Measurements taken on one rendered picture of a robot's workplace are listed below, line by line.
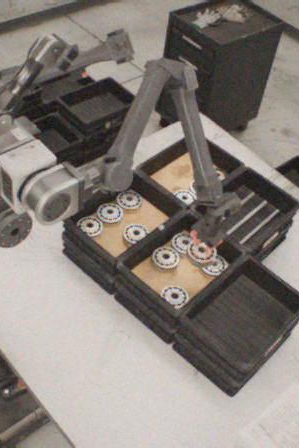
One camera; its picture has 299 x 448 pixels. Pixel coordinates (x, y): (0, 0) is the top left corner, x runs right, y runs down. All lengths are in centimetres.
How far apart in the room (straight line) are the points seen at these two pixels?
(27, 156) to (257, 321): 106
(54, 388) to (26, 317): 31
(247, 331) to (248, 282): 22
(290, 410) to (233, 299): 45
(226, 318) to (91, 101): 181
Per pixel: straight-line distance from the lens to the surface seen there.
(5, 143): 158
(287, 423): 213
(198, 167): 180
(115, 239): 226
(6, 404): 254
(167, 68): 171
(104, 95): 355
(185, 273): 220
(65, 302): 223
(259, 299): 220
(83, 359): 210
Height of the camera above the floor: 255
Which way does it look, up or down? 48 degrees down
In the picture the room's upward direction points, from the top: 10 degrees clockwise
